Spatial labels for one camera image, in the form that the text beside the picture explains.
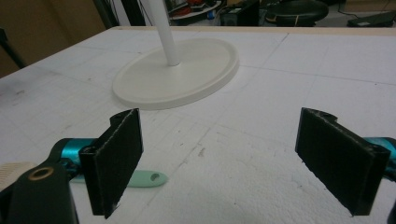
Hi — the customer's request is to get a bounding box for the black round stool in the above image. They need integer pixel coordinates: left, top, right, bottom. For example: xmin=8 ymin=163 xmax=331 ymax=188
xmin=264 ymin=0 xmax=330 ymax=28

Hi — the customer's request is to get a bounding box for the dark metal pole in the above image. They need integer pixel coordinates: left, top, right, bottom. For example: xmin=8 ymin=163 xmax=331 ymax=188
xmin=92 ymin=0 xmax=120 ymax=30

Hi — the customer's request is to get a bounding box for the brown board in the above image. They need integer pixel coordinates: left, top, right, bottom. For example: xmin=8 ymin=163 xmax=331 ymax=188
xmin=0 ymin=0 xmax=107 ymax=78

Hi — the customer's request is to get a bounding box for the black box device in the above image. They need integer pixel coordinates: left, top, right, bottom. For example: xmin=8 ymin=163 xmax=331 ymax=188
xmin=219 ymin=5 xmax=262 ymax=27

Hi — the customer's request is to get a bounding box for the white shelf with red things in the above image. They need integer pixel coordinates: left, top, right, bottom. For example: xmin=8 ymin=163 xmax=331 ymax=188
xmin=168 ymin=0 xmax=222 ymax=23

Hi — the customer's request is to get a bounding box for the black stand leg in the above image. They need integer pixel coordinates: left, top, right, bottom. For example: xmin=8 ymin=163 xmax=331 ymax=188
xmin=0 ymin=27 xmax=28 ymax=70

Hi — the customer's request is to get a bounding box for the mint green handled brush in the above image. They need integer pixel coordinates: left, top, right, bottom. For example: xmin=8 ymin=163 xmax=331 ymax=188
xmin=0 ymin=161 xmax=169 ymax=192

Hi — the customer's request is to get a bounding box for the white round lamp stand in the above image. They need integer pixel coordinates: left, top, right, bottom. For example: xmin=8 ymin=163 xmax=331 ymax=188
xmin=111 ymin=0 xmax=240 ymax=111

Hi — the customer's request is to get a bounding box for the black flat device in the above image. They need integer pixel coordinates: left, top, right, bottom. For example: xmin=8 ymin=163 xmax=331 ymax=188
xmin=346 ymin=10 xmax=396 ymax=29

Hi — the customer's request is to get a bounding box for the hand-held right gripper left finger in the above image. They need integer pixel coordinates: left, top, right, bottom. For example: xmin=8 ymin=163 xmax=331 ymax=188
xmin=78 ymin=107 xmax=145 ymax=219

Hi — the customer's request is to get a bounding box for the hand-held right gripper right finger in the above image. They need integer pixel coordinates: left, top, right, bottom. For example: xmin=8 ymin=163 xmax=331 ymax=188
xmin=294 ymin=107 xmax=392 ymax=217

